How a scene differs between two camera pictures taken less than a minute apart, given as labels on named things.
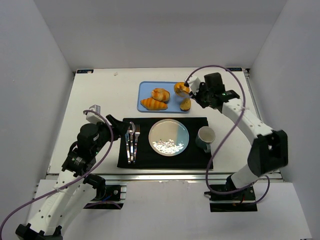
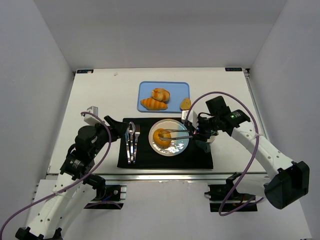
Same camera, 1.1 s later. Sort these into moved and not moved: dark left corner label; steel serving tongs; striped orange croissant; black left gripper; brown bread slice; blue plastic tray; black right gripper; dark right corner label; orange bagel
Moved: steel serving tongs; black right gripper; orange bagel
Not moved: striped orange croissant; dark right corner label; blue plastic tray; dark left corner label; black left gripper; brown bread slice
